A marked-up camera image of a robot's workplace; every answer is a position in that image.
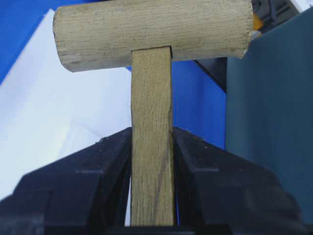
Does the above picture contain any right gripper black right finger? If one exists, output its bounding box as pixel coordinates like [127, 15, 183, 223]
[173, 128, 308, 235]

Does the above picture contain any grey-green blurred panel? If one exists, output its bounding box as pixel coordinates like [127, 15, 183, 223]
[225, 9, 313, 224]

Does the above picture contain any white foam board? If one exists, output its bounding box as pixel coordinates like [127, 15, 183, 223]
[0, 8, 134, 200]

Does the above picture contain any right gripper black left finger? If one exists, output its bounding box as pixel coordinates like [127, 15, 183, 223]
[0, 128, 132, 235]

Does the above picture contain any wooden mallet hammer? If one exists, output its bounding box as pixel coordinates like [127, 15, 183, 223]
[53, 0, 253, 226]

